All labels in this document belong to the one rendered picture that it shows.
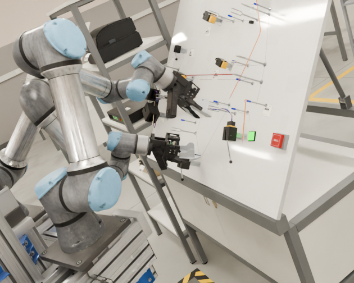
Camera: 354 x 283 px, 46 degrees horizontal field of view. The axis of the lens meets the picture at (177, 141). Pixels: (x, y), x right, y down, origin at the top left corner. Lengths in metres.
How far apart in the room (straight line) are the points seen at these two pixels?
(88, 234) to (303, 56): 0.97
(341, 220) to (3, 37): 7.87
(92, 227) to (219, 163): 0.77
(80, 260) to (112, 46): 1.55
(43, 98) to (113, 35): 1.16
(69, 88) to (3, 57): 7.75
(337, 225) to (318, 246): 0.12
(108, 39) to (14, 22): 6.52
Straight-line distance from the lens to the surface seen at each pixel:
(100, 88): 1.48
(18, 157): 1.77
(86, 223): 1.31
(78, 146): 1.18
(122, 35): 2.59
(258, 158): 1.68
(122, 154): 1.59
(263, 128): 1.69
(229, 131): 1.71
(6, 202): 1.48
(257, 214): 1.66
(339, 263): 1.91
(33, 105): 1.48
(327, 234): 1.80
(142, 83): 1.46
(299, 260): 1.73
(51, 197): 1.27
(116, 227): 1.34
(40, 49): 1.19
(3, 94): 8.91
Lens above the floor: 1.78
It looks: 21 degrees down
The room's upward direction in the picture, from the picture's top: 23 degrees counter-clockwise
